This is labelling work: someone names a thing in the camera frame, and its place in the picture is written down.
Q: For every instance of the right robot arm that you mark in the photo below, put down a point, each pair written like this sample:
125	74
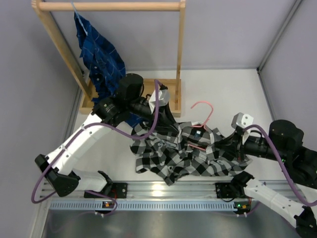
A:
289	186

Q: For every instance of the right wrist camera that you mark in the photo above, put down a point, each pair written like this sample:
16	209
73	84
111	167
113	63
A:
240	122

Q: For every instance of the blue plaid shirt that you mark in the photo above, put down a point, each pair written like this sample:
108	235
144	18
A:
106	68

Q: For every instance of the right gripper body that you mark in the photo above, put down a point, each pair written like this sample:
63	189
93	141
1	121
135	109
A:
238	150

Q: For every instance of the black white checkered shirt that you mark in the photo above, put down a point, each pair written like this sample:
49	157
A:
189	150

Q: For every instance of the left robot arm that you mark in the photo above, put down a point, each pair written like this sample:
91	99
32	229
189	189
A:
58	166

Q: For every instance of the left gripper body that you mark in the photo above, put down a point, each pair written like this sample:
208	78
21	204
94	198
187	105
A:
160	109

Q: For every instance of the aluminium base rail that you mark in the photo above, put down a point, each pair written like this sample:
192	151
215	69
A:
183	190

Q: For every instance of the light blue hanger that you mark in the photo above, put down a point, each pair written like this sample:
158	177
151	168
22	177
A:
79	18

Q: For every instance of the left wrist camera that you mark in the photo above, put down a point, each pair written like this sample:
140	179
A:
163	98

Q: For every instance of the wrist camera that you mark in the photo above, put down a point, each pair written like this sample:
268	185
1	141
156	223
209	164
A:
163	98
240	122

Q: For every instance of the white slotted cable duct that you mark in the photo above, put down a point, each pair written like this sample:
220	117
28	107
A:
100	205

